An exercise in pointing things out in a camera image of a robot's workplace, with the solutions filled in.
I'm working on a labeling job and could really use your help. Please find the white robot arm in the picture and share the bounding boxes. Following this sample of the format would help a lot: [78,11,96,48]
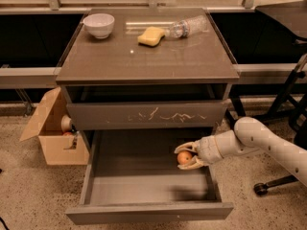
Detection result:
[175,117,307,186]

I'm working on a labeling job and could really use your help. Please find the grey drawer cabinet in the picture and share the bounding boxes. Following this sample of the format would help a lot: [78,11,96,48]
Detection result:
[57,8,239,142]

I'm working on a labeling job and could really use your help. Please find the clear plastic water bottle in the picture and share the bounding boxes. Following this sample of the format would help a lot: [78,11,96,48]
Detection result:
[165,15,207,38]

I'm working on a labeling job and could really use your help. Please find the white ceramic bowl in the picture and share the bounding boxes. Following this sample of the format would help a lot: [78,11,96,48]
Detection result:
[83,13,115,39]

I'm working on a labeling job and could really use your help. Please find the open grey middle drawer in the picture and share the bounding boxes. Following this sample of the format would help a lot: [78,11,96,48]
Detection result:
[66,128,233,225]

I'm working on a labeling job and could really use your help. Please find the black office chair base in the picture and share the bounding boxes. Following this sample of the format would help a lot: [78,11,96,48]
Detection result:
[253,93,307,197]

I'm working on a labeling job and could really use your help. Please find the closed grey top drawer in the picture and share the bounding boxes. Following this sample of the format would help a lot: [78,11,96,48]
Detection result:
[67,101,226,130]

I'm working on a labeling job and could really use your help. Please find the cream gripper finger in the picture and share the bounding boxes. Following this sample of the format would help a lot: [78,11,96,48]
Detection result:
[175,142,197,154]
[178,156,204,170]

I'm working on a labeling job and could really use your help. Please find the yellow sponge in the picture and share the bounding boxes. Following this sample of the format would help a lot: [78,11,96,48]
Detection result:
[137,27,165,47]

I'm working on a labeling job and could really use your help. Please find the white cup in box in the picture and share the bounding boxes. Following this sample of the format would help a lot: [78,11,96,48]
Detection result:
[60,115,72,132]

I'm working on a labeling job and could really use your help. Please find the cardboard box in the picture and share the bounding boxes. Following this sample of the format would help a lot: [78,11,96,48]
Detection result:
[20,87,89,165]

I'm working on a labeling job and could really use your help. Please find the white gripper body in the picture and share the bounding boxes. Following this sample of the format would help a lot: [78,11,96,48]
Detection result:
[194,136,223,165]

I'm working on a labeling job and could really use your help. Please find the orange fruit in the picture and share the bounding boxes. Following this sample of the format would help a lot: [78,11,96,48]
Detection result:
[177,150,192,165]

